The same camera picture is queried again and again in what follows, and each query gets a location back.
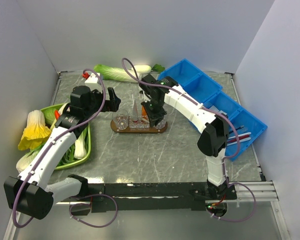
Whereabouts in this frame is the bok choy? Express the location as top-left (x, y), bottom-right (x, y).
top-left (74, 128), bottom-right (88, 160)

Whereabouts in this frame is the orange carrot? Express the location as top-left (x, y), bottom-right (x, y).
top-left (54, 110), bottom-right (60, 120)

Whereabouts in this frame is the large white toothpaste tube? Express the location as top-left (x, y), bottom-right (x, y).
top-left (209, 105), bottom-right (220, 112)

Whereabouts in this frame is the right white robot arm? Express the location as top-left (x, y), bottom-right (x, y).
top-left (139, 74), bottom-right (229, 199)

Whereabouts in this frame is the yellow white cabbage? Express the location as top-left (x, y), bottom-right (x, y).
top-left (17, 110), bottom-right (52, 151)

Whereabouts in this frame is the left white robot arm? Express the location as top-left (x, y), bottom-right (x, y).
top-left (3, 85), bottom-right (121, 220)

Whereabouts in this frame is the green napa cabbage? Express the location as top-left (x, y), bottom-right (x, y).
top-left (93, 64), bottom-right (136, 83)

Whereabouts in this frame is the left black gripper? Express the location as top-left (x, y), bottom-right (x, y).
top-left (84, 87), bottom-right (121, 118)

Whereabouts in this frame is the clear acrylic toothbrush holder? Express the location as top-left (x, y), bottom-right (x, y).
top-left (129, 116), bottom-right (150, 132)

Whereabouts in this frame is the pale green cabbage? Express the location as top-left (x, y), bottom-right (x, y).
top-left (16, 145), bottom-right (43, 173)

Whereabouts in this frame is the orange toothpaste tube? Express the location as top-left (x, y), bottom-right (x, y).
top-left (141, 105), bottom-right (147, 117)

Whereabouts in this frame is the brown oval wooden tray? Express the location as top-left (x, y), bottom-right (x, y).
top-left (110, 116), bottom-right (168, 134)

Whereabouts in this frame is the white toothbrush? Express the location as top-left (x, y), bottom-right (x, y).
top-left (228, 132), bottom-right (251, 141)

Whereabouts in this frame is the red toothbrush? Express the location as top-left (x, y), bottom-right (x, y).
top-left (227, 136), bottom-right (251, 146)

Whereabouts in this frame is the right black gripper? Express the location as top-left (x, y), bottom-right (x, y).
top-left (141, 98), bottom-right (167, 128)

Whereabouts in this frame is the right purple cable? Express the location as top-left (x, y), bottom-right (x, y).
top-left (121, 57), bottom-right (257, 223)

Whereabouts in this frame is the clear plastic cup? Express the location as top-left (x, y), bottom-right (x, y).
top-left (112, 108), bottom-right (129, 130)
top-left (155, 119), bottom-right (167, 130)

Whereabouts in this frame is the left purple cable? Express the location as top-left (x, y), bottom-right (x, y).
top-left (11, 69), bottom-right (120, 229)

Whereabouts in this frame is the black base frame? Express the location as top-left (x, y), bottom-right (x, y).
top-left (71, 182), bottom-right (237, 213)

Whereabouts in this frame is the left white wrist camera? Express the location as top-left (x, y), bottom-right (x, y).
top-left (82, 72), bottom-right (101, 86)

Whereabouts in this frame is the white radish with leaves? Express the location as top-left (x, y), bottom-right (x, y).
top-left (131, 64), bottom-right (166, 74)

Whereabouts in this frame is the white corn cob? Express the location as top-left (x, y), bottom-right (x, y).
top-left (50, 103), bottom-right (67, 130)

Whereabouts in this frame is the purple cable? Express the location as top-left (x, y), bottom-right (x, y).
top-left (11, 69), bottom-right (120, 229)
top-left (121, 57), bottom-right (257, 223)

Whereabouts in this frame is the blue compartment bin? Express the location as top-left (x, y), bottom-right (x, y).
top-left (158, 59), bottom-right (267, 155)

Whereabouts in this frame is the green plastic basket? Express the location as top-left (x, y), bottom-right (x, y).
top-left (40, 103), bottom-right (91, 170)

